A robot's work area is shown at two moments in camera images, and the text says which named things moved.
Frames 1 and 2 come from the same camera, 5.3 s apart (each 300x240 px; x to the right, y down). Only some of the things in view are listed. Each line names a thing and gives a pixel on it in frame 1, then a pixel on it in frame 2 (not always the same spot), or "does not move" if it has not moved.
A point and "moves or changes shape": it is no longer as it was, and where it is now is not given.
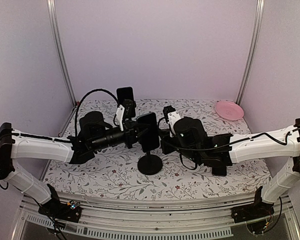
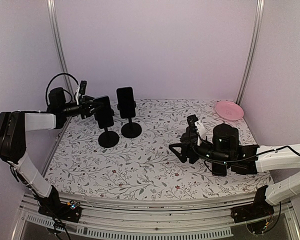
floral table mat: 113,174 does not move
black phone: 219,170 does not move
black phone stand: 149,164 moves or changes shape
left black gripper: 129,127 → 85,107
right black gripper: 165,148 → 186,149
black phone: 148,132 → 103,113
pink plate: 229,110 does not move
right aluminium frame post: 259,13 does not move
